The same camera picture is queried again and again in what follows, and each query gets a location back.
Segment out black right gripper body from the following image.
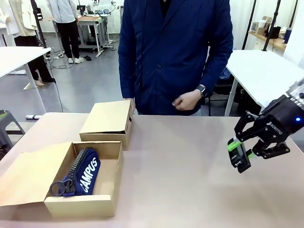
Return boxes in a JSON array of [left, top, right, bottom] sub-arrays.
[[254, 94, 304, 143]]

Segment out small cardboard box with lid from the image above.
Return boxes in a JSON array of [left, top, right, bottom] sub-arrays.
[[79, 99, 134, 151]]

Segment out navy CAMPUS pencil pouch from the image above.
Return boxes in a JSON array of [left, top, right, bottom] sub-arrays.
[[49, 147, 101, 198]]

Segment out person's left forearm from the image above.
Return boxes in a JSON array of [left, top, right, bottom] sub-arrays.
[[199, 35, 234, 95]]

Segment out large open cardboard box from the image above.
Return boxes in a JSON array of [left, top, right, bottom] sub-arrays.
[[0, 140, 124, 218]]

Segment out person's left hand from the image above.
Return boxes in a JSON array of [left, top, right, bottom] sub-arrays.
[[172, 91, 203, 112]]

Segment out person's right hand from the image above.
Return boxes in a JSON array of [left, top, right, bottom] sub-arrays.
[[125, 97, 137, 113]]

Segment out white table with slim legs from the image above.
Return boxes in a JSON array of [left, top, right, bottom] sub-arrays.
[[224, 49, 304, 117]]

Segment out black wrist watch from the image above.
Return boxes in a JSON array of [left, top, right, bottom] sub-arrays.
[[196, 85, 208, 98]]

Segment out wooden shelf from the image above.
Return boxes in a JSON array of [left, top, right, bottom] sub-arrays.
[[247, 30, 287, 51]]

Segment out dark blue bottle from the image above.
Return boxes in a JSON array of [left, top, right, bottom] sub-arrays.
[[283, 27, 292, 45]]

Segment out black light stand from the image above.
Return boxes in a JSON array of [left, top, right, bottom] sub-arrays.
[[260, 0, 281, 52]]

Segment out black thin stand pole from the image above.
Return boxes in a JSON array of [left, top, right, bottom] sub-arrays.
[[241, 0, 257, 50]]

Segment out person in navy jacket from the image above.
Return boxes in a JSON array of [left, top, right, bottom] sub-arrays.
[[117, 0, 234, 116]]

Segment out background workbench with equipment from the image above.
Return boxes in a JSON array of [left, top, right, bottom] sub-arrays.
[[76, 0, 119, 58]]

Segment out person in white jacket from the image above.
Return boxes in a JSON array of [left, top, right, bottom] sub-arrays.
[[46, 0, 84, 65]]

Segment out black tripod pole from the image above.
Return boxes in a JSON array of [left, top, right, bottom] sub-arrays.
[[30, 0, 48, 49]]

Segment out gray metal stool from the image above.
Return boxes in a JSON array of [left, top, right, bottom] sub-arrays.
[[0, 109, 26, 155]]

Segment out person in cream coat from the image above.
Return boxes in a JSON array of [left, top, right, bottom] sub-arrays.
[[0, 0, 57, 86]]

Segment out black floor cable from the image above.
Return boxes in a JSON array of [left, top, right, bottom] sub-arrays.
[[44, 53, 72, 113]]

